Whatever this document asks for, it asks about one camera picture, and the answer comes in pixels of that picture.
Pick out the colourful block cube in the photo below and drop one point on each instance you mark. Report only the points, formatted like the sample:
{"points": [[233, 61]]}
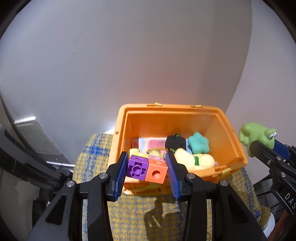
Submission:
{"points": [[147, 168]]}

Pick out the black yarn ball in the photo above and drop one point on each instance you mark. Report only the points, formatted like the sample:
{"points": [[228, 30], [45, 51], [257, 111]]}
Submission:
{"points": [[174, 142]]}

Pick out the green rubber frog toy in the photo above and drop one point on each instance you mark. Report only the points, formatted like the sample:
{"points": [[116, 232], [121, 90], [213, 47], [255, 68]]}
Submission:
{"points": [[250, 132]]}

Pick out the black grey stand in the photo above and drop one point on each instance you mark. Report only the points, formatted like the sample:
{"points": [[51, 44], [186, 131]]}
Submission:
{"points": [[22, 163]]}

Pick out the yellow plastic toy cup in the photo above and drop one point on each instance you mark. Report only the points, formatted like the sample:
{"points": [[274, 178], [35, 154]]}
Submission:
{"points": [[136, 152]]}

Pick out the small yellow plush chick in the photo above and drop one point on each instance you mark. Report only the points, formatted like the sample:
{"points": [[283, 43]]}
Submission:
{"points": [[158, 153]]}

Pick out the striped pastel cloth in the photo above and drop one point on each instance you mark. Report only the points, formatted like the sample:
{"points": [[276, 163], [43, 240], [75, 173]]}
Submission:
{"points": [[145, 144]]}

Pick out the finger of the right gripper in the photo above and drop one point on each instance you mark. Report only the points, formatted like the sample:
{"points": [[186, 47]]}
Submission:
{"points": [[285, 151], [268, 156]]}

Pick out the teal star plush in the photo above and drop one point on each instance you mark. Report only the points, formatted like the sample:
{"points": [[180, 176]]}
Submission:
{"points": [[198, 144]]}

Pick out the white bed sheet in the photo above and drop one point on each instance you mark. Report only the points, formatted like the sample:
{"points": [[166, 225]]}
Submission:
{"points": [[269, 226]]}

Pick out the yellow blue woven blanket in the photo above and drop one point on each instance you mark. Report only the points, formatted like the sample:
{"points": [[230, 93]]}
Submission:
{"points": [[158, 217]]}

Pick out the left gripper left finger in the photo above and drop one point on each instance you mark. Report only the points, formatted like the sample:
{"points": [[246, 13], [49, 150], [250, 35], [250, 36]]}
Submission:
{"points": [[62, 220]]}

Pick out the orange plastic storage crate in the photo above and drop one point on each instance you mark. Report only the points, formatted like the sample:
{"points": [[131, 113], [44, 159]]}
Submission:
{"points": [[162, 120]]}

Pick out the white wall panel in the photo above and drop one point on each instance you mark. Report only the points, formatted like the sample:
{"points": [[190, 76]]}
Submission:
{"points": [[35, 136]]}

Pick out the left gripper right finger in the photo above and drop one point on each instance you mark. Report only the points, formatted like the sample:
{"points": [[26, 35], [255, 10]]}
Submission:
{"points": [[231, 219]]}

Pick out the yellow plush duck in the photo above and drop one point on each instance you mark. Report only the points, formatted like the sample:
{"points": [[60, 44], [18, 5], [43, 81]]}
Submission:
{"points": [[195, 161]]}

